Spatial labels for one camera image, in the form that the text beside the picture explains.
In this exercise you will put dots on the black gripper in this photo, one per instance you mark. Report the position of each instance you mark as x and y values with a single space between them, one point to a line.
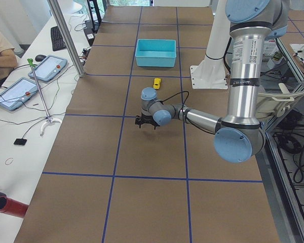
147 120

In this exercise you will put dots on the yellow beetle toy car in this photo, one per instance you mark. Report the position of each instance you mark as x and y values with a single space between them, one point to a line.
157 82

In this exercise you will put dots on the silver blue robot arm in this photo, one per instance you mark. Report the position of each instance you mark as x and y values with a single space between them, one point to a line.
238 135

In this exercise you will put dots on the light blue plastic bin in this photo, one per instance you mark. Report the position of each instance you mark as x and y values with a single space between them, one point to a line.
155 52

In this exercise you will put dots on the far teach pendant tablet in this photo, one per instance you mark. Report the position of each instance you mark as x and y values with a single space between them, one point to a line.
49 67

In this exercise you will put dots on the teach pendant tablet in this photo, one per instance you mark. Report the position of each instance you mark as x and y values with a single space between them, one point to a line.
17 94
49 67

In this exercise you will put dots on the black keyboard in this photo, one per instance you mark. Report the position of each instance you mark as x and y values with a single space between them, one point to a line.
57 39

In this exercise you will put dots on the grey office chair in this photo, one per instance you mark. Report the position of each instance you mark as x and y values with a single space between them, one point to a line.
271 105

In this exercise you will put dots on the black computer mouse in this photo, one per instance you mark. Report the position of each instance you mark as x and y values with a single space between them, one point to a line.
40 57

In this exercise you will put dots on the small black square device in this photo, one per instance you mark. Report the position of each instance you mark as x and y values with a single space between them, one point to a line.
20 142

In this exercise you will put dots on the metal rod with green clip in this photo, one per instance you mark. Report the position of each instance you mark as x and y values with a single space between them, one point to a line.
49 119

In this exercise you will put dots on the near teach pendant tablet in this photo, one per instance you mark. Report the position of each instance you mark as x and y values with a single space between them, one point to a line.
17 94

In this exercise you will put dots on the red black tube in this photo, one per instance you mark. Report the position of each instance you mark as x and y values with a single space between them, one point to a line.
12 207

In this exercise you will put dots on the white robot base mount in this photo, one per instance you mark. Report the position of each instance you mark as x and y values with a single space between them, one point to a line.
210 73

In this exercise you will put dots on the aluminium frame post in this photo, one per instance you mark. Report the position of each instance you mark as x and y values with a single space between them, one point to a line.
61 23

